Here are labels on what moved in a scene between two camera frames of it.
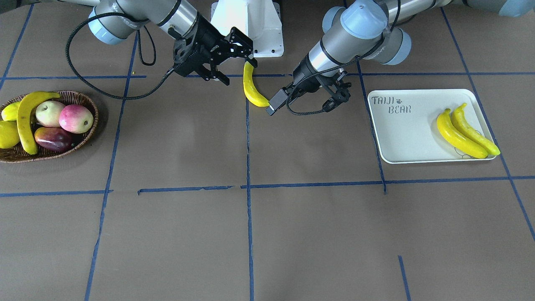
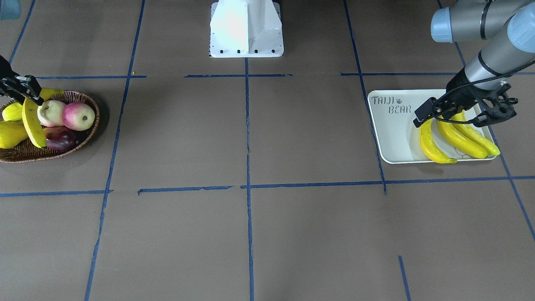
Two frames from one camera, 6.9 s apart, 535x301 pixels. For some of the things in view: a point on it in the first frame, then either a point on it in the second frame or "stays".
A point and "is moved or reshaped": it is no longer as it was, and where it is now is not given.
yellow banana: x=473 y=133 stays
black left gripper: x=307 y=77 -> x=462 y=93
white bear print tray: x=405 y=122 stays
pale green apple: x=47 y=113 stays
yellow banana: x=252 y=94 -> x=429 y=145
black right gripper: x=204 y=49 -> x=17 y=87
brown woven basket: x=18 y=154 stays
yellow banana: x=24 y=114 is moved or reshaped
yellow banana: x=457 y=138 stays
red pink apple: x=75 y=118 stays
